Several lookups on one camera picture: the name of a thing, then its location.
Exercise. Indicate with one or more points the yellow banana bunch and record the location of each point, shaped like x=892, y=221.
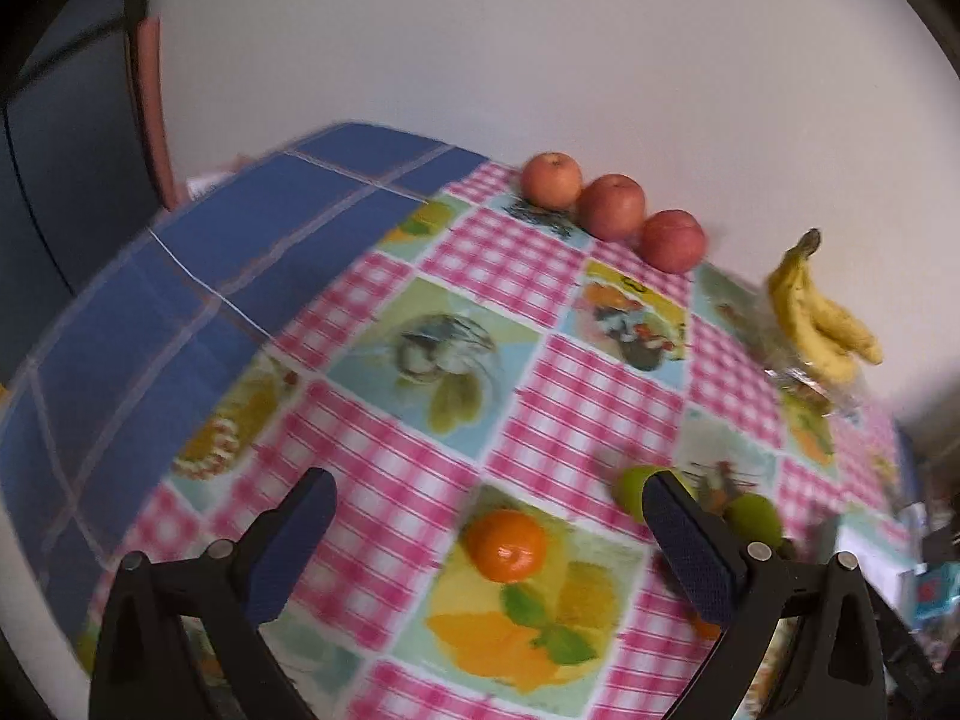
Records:
x=814, y=322

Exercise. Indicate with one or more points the clear plastic container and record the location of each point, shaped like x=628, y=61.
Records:
x=806, y=394

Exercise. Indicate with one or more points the pink checked printed tablecloth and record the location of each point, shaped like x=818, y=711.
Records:
x=540, y=405

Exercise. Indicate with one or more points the teal box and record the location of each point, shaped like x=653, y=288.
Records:
x=936, y=591

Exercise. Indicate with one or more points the red apple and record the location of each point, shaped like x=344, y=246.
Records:
x=611, y=206
x=552, y=180
x=673, y=240

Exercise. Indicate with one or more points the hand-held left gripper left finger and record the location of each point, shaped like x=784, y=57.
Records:
x=300, y=540

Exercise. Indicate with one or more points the blue checked cloth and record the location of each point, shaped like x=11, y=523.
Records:
x=187, y=277

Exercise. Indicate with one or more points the orange tangerine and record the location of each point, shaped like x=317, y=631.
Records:
x=506, y=545
x=705, y=626

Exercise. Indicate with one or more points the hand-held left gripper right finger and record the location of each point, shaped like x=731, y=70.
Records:
x=690, y=547

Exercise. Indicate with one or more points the green oval fruit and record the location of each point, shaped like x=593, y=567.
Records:
x=632, y=491
x=754, y=521

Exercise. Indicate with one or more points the red-brown chair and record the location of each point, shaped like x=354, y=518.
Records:
x=156, y=112

